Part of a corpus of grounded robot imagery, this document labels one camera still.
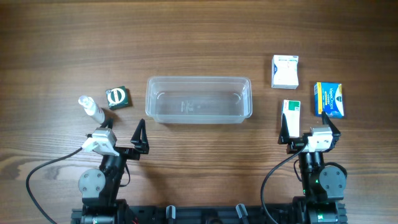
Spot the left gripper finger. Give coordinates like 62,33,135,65
130,119,149,154
101,118,113,129

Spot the white green medicine box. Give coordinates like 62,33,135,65
282,100,301,138

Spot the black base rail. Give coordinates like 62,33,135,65
71,203,348,223

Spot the small green square box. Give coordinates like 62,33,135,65
105,86,129,110

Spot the left black cable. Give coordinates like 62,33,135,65
25,147,84,224

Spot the clear plastic container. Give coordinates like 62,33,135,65
146,76,253,124

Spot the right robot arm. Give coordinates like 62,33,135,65
278,112,348,224

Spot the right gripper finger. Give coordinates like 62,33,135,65
278,115,290,144
322,111,341,138

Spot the blue VapoDrops lozenge box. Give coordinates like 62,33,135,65
314,82,345,118

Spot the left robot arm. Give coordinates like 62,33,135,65
71,118,149,224

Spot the white spray bottle clear cap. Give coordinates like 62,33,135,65
78,95,105,124

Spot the white plaster box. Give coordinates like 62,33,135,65
271,55,299,90

